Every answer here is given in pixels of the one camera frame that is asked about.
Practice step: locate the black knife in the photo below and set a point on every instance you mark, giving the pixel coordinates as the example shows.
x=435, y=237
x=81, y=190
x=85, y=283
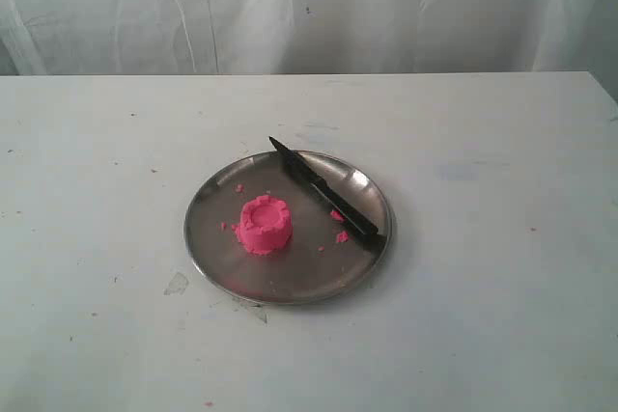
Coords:
x=354, y=220

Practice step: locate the pink clay lump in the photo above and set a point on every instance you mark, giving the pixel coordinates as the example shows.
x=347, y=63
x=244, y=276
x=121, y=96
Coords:
x=265, y=225

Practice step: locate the pink crumb near knife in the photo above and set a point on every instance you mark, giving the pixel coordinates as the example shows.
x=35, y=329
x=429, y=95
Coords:
x=335, y=215

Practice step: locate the pink crumb right lower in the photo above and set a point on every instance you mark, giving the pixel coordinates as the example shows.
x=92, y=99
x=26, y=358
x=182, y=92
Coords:
x=342, y=237

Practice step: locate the round steel plate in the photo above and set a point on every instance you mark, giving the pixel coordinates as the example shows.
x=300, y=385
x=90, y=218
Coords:
x=312, y=266

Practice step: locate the white backdrop curtain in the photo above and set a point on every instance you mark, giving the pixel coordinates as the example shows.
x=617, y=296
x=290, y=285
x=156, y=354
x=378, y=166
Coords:
x=321, y=36

